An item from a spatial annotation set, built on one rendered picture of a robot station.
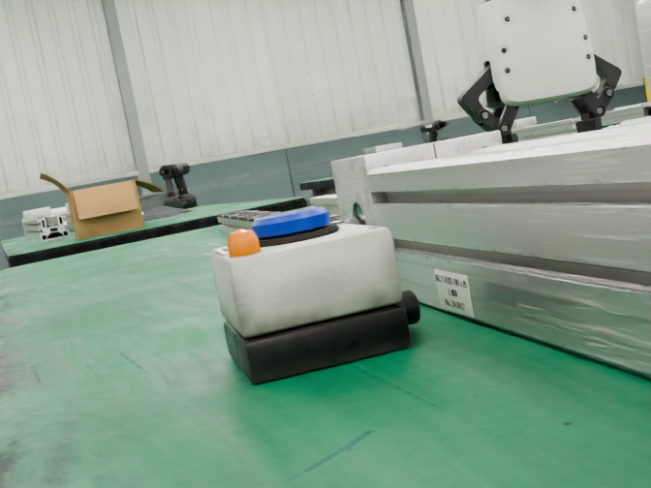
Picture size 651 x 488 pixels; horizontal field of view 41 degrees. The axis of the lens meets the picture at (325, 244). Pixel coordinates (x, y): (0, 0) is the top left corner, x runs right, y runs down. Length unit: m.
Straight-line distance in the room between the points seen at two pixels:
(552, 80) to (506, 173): 0.45
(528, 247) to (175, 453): 0.17
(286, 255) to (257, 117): 11.66
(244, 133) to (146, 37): 1.78
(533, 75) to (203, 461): 0.58
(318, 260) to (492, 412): 0.13
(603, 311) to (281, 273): 0.15
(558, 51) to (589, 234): 0.51
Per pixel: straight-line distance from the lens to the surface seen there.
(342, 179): 0.64
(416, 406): 0.33
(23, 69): 11.71
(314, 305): 0.40
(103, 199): 2.71
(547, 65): 0.83
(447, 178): 0.45
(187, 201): 4.12
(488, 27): 0.82
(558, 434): 0.28
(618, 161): 0.31
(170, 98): 11.85
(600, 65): 0.88
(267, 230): 0.42
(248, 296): 0.40
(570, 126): 3.81
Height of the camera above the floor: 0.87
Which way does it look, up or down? 5 degrees down
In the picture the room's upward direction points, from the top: 11 degrees counter-clockwise
